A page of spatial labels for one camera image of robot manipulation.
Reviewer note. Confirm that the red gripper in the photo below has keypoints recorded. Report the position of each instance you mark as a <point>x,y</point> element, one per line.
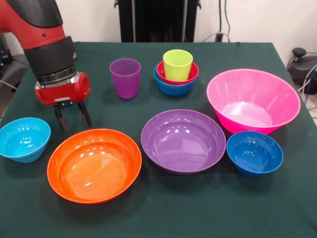
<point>64,93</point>

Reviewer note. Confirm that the light blue small bowl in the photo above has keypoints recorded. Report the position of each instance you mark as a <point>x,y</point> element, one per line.
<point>24,143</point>

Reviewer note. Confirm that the lime green plastic cup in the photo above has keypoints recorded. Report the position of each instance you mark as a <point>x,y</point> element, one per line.
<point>177,67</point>

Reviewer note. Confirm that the red small bowl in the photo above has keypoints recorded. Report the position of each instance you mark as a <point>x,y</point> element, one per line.
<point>195,73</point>

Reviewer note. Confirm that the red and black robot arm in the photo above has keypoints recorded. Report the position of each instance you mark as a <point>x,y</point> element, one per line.
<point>47,54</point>

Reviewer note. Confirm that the wide orange bowl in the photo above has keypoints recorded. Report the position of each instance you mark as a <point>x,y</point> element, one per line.
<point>94,171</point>

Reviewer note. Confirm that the purple plastic cup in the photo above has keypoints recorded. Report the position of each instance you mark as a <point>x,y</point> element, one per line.
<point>125,81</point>

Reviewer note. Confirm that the black equipment box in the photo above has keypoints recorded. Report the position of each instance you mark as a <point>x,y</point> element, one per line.
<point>3,54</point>

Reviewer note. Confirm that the blue straight-sided bowl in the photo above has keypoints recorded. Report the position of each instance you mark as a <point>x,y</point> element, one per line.
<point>173,90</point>

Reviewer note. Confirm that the wide purple bowl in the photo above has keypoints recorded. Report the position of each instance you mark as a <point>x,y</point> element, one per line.
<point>183,143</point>

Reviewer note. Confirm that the dark green tablecloth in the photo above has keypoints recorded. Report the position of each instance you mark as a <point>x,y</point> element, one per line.
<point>173,210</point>

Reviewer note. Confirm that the large pink bowl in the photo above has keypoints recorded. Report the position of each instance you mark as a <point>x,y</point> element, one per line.
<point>250,91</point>

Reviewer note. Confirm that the dark blue small bowl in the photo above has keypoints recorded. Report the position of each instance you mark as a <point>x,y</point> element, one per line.
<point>255,156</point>

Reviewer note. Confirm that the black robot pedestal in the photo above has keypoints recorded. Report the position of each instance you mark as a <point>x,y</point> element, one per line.
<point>153,19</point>

